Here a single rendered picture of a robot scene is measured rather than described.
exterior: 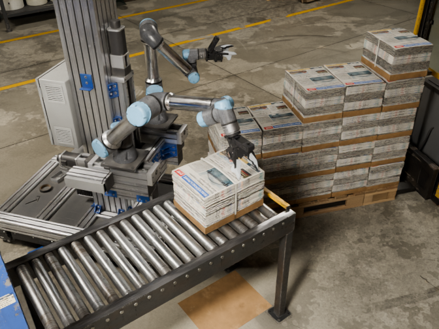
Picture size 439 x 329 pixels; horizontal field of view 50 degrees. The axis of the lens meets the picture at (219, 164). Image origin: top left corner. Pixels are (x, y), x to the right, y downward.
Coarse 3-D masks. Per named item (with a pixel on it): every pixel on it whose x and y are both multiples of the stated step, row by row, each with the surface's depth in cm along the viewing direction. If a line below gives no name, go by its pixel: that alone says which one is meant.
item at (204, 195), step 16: (176, 176) 231; (192, 176) 229; (208, 176) 229; (176, 192) 239; (192, 192) 223; (208, 192) 219; (224, 192) 222; (192, 208) 231; (208, 208) 220; (224, 208) 228; (208, 224) 226
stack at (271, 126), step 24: (240, 120) 318; (264, 120) 318; (288, 120) 317; (336, 120) 318; (360, 120) 324; (216, 144) 315; (264, 144) 313; (288, 144) 318; (312, 144) 324; (360, 144) 335; (264, 168) 324; (288, 168) 330; (312, 168) 336; (360, 168) 349; (288, 192) 343; (312, 192) 349; (360, 192) 363
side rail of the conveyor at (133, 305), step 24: (288, 216) 239; (240, 240) 225; (264, 240) 235; (192, 264) 212; (216, 264) 220; (144, 288) 201; (168, 288) 206; (96, 312) 191; (120, 312) 193; (144, 312) 203
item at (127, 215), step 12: (144, 204) 248; (156, 204) 248; (120, 216) 241; (156, 216) 252; (96, 228) 233; (120, 228) 241; (60, 240) 226; (72, 240) 226; (96, 240) 234; (36, 252) 220; (48, 252) 220; (72, 252) 229; (12, 264) 213; (12, 276) 214
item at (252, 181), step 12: (216, 156) 244; (228, 168) 235; (240, 168) 235; (252, 168) 235; (240, 180) 226; (252, 180) 231; (264, 180) 237; (240, 192) 230; (252, 192) 235; (240, 204) 235
